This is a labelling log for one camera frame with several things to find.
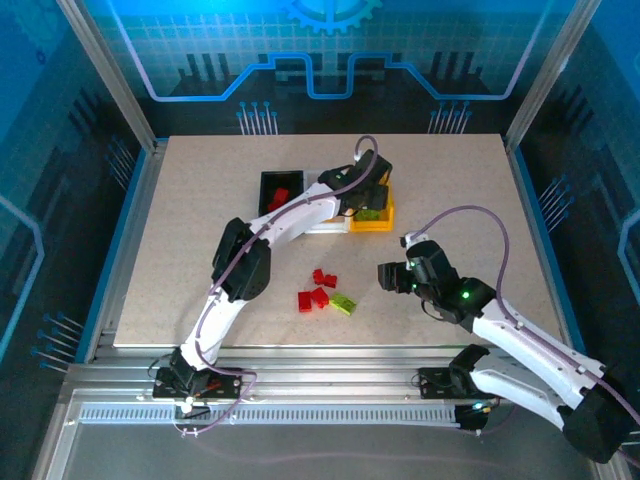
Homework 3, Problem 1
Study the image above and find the yellow plastic bin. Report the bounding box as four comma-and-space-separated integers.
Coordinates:
348, 167, 396, 234

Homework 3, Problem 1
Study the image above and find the white plastic bin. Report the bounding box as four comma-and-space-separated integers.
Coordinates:
303, 168, 351, 235

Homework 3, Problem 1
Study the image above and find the black plastic bin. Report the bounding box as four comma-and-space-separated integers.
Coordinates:
258, 169, 306, 220

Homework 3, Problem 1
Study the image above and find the black controller box with light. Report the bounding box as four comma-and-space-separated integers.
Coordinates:
453, 402, 489, 434

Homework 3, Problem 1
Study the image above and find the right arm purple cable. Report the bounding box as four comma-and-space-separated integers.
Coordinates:
412, 205, 640, 436

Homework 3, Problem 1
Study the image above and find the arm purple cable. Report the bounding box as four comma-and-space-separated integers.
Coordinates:
412, 205, 640, 436
172, 134, 379, 439

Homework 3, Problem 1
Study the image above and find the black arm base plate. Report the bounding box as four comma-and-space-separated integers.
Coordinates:
416, 366, 510, 401
151, 366, 245, 401

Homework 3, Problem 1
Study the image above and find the aluminium frame beam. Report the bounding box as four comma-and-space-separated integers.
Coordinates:
64, 344, 601, 401

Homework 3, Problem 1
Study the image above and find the slotted grey cable duct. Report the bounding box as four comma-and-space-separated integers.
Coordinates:
79, 405, 459, 425

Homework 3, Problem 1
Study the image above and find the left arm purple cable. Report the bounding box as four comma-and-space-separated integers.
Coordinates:
172, 134, 379, 439

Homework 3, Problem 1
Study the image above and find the aluminium frame post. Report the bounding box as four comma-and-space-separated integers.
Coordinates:
55, 0, 159, 154
503, 0, 604, 154

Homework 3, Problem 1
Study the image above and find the aluminium table side rail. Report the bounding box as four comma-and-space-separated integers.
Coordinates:
82, 138, 170, 365

